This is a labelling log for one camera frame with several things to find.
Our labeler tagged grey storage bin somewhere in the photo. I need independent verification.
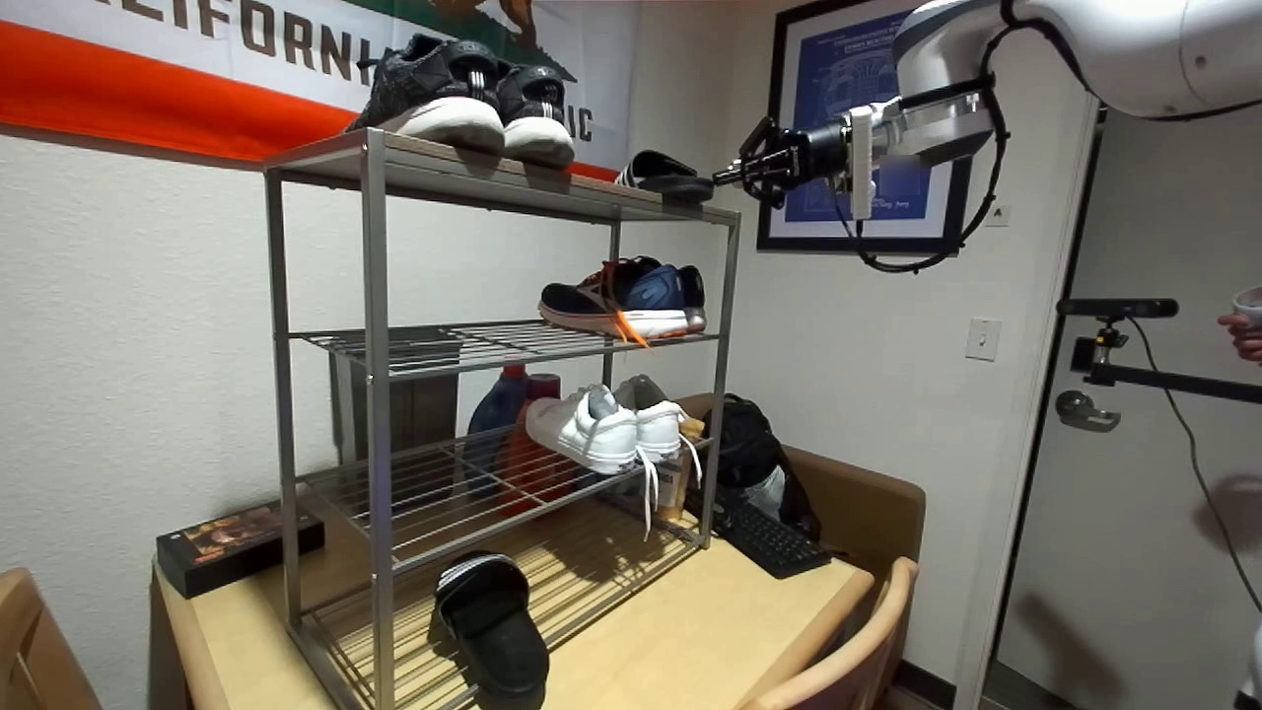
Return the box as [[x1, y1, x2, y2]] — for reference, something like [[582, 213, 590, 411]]
[[315, 327, 460, 460]]

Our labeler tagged white sneaker front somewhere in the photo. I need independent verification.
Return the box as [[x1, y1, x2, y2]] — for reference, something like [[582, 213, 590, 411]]
[[524, 388, 661, 524]]

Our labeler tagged black bag with straps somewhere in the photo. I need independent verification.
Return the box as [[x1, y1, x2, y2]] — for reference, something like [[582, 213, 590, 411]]
[[708, 393, 820, 540]]

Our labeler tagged white sneaker rear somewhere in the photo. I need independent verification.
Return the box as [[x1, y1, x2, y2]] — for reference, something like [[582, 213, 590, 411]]
[[614, 373, 699, 465]]

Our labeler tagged white light switch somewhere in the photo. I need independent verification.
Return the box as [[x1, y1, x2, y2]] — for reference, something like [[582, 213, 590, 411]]
[[967, 318, 1000, 363]]

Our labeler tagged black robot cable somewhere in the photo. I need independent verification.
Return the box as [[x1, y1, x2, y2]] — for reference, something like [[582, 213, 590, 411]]
[[832, 23, 1017, 276]]

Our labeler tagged California Republic flag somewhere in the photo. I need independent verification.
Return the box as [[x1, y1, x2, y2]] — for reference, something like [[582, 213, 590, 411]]
[[0, 0, 637, 176]]

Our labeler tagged black left slide sandal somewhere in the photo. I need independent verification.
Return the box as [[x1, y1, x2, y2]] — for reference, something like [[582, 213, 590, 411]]
[[433, 553, 546, 710]]

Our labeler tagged black computer keyboard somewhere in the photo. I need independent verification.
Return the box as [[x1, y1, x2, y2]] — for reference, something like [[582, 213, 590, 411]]
[[712, 499, 829, 579]]

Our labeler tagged light wooden chair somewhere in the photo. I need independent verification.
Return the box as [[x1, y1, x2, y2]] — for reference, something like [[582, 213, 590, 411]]
[[740, 556, 918, 710]]

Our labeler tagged grey metal shoe rack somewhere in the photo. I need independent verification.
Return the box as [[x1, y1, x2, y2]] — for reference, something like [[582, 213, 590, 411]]
[[263, 131, 740, 710]]

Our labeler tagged black camera on stand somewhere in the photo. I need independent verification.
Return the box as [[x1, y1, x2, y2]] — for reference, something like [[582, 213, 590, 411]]
[[1054, 297, 1262, 411]]

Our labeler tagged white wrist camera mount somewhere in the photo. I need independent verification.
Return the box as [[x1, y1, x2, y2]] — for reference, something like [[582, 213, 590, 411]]
[[846, 107, 874, 219]]

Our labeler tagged dark patterned flat box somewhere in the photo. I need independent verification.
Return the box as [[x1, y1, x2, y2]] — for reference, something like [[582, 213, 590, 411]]
[[156, 505, 285, 597]]

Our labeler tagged orange detergent bottle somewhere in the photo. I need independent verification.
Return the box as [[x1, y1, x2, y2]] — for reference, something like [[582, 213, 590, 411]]
[[466, 363, 558, 511]]

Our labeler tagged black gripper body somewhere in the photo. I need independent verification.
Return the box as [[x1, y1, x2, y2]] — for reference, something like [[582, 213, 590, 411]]
[[733, 118, 846, 206]]

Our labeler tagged silver door lever handle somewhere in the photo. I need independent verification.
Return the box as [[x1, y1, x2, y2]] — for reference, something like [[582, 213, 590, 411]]
[[1054, 390, 1121, 434]]

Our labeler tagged black striped slide sandal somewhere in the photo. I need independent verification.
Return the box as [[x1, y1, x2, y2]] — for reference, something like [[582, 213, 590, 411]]
[[617, 151, 712, 206]]

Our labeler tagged black sneaker white sole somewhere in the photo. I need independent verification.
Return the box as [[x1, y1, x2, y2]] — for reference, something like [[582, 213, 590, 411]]
[[355, 34, 503, 151]]

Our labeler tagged navy blue sneaker front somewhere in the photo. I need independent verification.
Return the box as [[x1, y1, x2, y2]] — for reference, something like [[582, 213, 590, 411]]
[[537, 256, 707, 341]]

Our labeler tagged framed blue poster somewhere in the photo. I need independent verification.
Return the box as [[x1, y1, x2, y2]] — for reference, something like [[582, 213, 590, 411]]
[[738, 0, 1007, 272]]

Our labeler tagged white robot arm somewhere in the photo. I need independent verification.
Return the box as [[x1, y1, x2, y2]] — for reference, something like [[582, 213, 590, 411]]
[[730, 0, 1262, 206]]

